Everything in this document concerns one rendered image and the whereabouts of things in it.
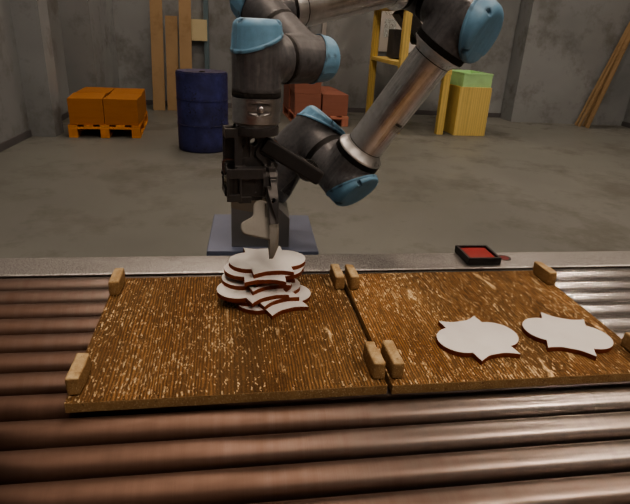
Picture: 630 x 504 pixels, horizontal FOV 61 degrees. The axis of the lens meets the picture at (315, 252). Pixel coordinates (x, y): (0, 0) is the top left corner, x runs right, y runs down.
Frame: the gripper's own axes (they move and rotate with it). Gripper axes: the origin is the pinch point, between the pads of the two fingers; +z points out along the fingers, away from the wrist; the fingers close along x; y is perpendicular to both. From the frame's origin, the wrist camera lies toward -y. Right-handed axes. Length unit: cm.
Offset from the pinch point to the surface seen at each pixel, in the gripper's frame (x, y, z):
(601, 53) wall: -732, -727, -19
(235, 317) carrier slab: 8.9, 6.7, 9.1
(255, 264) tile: 1.9, 2.3, 3.2
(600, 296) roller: 10, -65, 11
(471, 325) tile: 19.7, -29.8, 8.2
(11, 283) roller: -13.7, 44.2, 11.0
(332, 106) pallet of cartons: -703, -234, 74
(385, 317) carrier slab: 13.4, -17.5, 9.1
